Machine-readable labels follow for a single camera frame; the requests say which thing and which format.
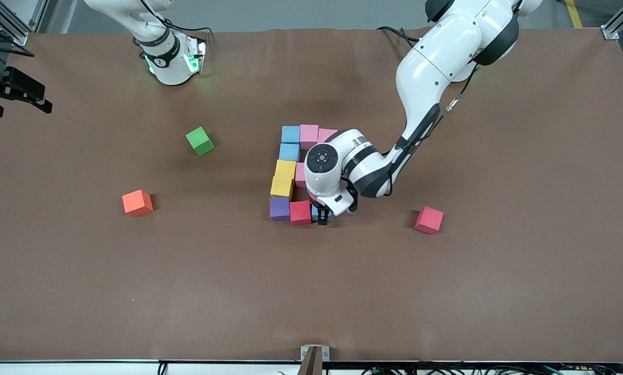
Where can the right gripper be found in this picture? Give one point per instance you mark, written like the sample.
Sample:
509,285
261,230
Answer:
13,86

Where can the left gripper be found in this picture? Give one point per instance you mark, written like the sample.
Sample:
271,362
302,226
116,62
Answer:
322,215

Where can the blue foam cube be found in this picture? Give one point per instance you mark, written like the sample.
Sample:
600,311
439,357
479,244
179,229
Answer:
315,213
289,152
290,134

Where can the red foam cube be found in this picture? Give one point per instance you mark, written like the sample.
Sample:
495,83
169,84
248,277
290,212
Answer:
429,220
300,212

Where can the purple foam cube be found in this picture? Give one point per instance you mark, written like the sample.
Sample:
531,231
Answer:
279,208

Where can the pink foam cube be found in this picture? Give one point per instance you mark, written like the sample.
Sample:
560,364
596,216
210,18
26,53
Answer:
326,135
301,174
309,137

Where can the yellow foam cube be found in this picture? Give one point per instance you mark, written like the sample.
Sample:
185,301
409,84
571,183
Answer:
285,169
281,187

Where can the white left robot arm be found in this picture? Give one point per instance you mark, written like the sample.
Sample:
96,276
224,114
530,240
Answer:
441,62

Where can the arm base box green light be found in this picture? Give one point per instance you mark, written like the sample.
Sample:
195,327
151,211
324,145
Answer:
195,54

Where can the brown paper table cover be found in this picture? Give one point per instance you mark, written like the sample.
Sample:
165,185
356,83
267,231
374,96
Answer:
311,291

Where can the green foam cube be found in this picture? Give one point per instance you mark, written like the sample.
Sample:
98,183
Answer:
200,141

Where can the orange foam cube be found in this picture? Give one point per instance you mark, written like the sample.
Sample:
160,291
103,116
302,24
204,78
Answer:
137,203

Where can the aluminium frame post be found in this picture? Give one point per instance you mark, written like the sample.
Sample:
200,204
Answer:
9,30
614,31

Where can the grey metal mounting bracket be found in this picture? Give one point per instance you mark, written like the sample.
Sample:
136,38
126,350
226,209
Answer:
305,354

